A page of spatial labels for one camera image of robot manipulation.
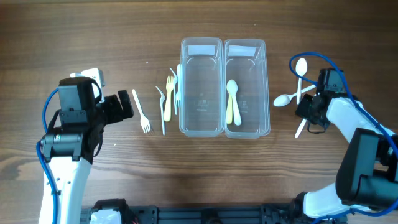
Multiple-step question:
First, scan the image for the white spoon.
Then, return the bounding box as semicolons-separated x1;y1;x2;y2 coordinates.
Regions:
295;58;308;104
294;119;307;138
226;80;242;126

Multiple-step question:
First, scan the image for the white spoon crosswise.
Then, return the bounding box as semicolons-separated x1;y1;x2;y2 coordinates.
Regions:
273;85;316;107

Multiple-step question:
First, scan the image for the white bent plastic fork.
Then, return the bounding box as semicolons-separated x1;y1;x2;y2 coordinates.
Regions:
156;86;166;136

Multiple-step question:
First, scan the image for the yellow plastic fork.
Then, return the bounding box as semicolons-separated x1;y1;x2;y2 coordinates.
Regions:
164;76;174;122

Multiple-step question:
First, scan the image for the pale blue plastic fork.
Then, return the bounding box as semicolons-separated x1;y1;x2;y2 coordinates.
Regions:
176;64;181;108

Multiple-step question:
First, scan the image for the yellow plastic spoon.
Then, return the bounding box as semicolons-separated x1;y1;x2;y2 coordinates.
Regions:
226;93;233;124

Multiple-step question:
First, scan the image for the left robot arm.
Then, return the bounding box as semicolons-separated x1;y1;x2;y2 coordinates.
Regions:
36;77;134;223

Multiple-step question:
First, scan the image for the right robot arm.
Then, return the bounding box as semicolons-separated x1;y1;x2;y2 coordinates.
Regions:
295;68;397;220

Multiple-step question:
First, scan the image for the right clear plastic container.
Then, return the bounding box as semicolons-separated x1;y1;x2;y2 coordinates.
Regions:
224;39;271;139

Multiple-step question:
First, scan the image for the clear plastic container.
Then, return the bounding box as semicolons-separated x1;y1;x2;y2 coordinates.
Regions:
179;37;224;138
224;39;271;139

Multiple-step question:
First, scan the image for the left clear plastic container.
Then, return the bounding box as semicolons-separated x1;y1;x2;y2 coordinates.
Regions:
179;37;224;138

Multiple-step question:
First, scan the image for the right blue cable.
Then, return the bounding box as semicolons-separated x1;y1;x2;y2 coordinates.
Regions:
288;51;398;224

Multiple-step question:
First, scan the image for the blue cable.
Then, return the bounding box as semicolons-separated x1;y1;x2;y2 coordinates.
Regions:
288;51;398;224
35;87;60;224

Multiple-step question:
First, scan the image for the left blue cable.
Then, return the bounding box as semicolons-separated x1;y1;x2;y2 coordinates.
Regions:
35;87;60;224

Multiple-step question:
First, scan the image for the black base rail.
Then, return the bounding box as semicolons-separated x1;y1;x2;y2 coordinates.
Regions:
80;199;312;224

